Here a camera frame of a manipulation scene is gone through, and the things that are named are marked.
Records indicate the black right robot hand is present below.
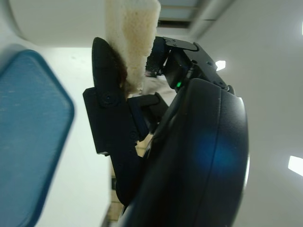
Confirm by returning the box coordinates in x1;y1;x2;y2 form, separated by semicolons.
82;36;250;227

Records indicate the slice of bread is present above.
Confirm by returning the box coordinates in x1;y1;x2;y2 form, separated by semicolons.
105;0;161;98

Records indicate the blue plastic tray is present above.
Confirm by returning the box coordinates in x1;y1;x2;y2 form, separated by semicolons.
0;49;75;227

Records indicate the cream white toaster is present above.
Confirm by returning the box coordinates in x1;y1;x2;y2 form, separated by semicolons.
8;0;112;48

